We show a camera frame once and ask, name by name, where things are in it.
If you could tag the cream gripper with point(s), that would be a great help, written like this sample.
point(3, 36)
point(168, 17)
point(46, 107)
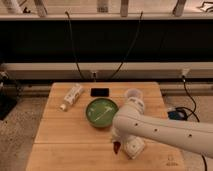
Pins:
point(117, 136)

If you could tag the red chili pepper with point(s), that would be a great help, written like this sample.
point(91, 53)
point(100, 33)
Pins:
point(116, 147)

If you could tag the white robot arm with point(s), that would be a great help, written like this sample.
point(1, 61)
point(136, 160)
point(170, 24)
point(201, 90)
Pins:
point(130, 122)

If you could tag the green bowl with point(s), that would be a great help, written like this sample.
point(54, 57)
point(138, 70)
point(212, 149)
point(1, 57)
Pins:
point(100, 112)

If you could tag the clear plastic cup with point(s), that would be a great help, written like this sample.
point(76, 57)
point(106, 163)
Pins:
point(133, 92)

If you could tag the black rectangular object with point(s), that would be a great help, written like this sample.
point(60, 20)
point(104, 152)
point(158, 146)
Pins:
point(99, 92)

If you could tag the white plastic bottle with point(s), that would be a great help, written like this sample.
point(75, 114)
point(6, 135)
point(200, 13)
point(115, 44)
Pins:
point(71, 97)

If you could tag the blue connector box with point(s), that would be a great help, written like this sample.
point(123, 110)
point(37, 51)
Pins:
point(174, 115)

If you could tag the wall power outlet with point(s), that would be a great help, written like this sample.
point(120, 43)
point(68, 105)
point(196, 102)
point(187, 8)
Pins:
point(94, 75)

